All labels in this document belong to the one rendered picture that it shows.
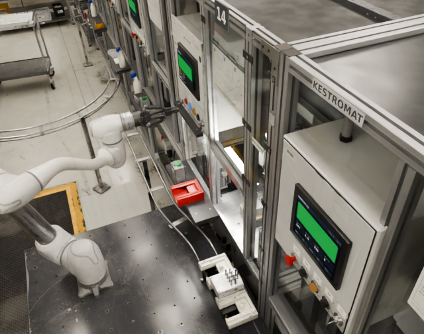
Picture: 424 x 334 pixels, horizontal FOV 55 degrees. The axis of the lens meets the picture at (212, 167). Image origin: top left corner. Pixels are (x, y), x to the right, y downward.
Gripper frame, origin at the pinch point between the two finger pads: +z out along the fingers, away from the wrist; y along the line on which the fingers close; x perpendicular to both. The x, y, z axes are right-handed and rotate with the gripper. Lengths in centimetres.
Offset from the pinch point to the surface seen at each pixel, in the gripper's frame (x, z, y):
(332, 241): -120, 8, 24
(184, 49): 0.0, 9.7, 30.8
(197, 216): -28, 0, -51
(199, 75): -15.7, 10.6, 24.1
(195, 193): -16.6, 4.0, -45.6
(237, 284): -77, 1, -49
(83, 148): 200, -49, -143
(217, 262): -58, -1, -55
